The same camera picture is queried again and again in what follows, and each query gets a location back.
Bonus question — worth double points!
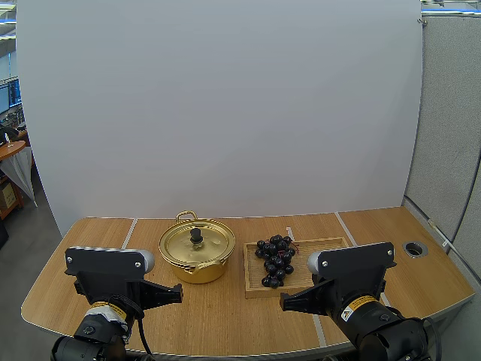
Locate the bunch of dark toy grapes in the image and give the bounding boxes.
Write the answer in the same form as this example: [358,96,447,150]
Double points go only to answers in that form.
[254,234,298,290]

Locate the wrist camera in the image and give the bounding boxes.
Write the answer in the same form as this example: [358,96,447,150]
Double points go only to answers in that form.
[306,241,397,284]
[64,245,156,281]

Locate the gold lid with black knob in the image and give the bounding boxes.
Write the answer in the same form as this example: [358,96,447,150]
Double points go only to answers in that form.
[160,221,234,265]

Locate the white backdrop board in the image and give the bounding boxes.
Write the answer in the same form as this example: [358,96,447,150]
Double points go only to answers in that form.
[16,0,425,238]

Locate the gold pot with two handles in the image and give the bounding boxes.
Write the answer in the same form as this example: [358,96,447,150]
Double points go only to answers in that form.
[158,210,237,284]

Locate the grey partition panel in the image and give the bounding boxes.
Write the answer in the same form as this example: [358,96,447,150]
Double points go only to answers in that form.
[401,6,481,289]

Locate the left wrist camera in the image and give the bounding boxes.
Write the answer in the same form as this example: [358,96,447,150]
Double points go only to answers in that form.
[64,245,156,281]

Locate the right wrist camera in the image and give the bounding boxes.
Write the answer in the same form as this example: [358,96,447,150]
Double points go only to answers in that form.
[306,241,397,284]

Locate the computer screen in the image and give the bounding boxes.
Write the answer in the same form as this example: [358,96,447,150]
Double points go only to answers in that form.
[0,78,22,114]

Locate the shallow wooden tray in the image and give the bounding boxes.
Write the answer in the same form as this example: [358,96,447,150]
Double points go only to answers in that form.
[243,236,351,300]

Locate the black cable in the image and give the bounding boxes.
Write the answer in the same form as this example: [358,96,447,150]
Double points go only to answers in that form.
[421,317,440,361]
[132,306,156,356]

